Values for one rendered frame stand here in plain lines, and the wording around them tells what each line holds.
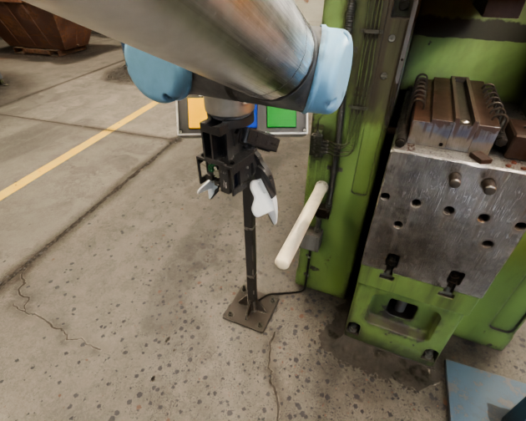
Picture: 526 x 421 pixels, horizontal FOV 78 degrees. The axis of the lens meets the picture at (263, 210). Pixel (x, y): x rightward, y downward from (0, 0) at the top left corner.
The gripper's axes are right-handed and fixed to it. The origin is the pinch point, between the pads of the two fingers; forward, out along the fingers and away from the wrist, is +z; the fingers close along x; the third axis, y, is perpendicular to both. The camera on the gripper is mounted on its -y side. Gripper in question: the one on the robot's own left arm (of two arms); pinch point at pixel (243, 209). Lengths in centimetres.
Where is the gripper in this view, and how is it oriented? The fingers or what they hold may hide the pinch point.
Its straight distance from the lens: 62.7
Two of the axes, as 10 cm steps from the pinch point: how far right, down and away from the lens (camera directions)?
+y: -5.3, 5.2, -6.7
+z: 0.0, 7.9, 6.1
